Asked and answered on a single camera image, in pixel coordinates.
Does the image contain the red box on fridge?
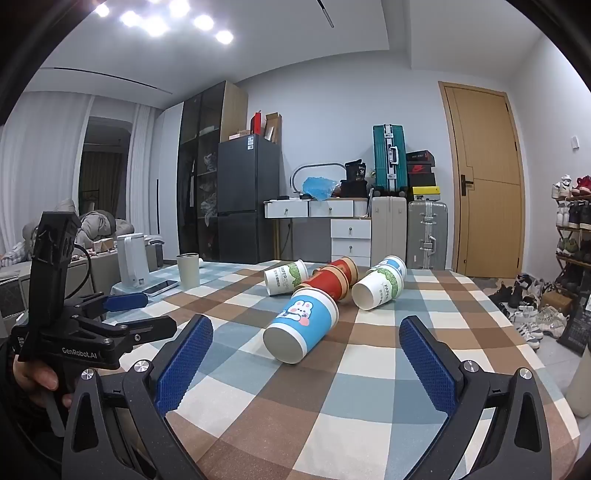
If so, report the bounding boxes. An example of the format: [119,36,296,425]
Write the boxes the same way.
[250,111,263,135]

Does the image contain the cardboard box on fridge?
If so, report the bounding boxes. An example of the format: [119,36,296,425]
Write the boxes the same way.
[264,112,283,145]

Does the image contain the teal suitcase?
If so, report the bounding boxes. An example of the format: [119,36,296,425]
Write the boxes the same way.
[373,124,408,193]

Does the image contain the blue bunny paper cup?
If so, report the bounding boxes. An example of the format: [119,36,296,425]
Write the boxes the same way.
[263,287,339,364]

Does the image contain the black refrigerator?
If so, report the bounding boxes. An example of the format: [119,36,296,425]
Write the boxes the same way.
[217,134,281,264]

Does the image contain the white green paper cup left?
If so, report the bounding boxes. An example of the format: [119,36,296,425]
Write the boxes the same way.
[263,260,310,296]

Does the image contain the wooden door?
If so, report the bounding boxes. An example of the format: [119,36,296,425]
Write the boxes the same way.
[440,82,525,278]

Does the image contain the white water dispenser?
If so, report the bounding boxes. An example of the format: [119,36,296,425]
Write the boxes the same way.
[116,233,149,289]

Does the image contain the shoe rack with shoes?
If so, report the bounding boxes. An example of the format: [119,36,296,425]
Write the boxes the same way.
[551,174,591,296]

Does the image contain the white drawer desk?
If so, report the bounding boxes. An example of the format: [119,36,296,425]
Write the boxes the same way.
[264,198,372,267]

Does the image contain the blue plastic bag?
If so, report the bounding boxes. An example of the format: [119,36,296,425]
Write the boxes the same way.
[301,177,339,201]

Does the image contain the person's left hand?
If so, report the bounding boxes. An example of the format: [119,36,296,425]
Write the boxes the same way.
[12,356,59,408]

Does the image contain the stacked shoe boxes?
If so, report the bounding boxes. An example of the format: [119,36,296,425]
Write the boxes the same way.
[406,150,437,201]

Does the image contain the white trash bin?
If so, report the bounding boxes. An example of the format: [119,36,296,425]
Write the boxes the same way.
[566,344,591,418]

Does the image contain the red paper cup rear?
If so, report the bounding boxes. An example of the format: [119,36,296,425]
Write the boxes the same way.
[329,256,359,286]

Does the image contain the checkered tablecloth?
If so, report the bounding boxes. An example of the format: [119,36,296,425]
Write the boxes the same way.
[110,263,580,479]

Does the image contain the beige tumbler mug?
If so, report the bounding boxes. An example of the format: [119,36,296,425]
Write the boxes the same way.
[176,253,200,290]

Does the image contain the shoes on floor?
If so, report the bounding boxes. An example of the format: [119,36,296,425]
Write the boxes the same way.
[489,274,572,351]

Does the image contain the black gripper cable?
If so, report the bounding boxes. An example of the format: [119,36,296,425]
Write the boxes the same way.
[71,243,93,296]

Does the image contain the white curtain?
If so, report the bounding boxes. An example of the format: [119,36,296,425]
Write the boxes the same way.
[1,92,94,252]

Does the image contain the red paper cup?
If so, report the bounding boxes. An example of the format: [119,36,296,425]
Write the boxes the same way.
[329,256,359,286]
[297,265,351,302]

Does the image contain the dark glass display cabinet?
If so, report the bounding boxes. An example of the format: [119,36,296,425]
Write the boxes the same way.
[176,81,247,261]

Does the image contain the smartphone on table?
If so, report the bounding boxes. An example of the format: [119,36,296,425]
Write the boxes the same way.
[142,280,179,297]

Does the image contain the red paper cup front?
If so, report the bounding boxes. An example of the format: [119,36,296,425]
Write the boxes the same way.
[297,265,351,302]

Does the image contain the white green paper cup right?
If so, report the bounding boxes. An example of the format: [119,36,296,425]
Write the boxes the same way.
[352,255,407,311]

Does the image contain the white green paper cup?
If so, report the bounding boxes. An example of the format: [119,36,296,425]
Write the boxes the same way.
[352,255,407,311]
[263,260,310,296]

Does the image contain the beige suitcase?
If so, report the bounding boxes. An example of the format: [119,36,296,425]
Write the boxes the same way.
[370,196,407,265]

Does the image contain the ceiling light cluster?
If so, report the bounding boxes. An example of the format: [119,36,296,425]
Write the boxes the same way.
[93,1,235,45]

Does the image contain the black bag on desk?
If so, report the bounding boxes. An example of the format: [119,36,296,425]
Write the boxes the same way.
[341,159,368,198]

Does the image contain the silver aluminium suitcase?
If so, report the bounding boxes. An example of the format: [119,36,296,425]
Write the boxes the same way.
[407,200,448,270]

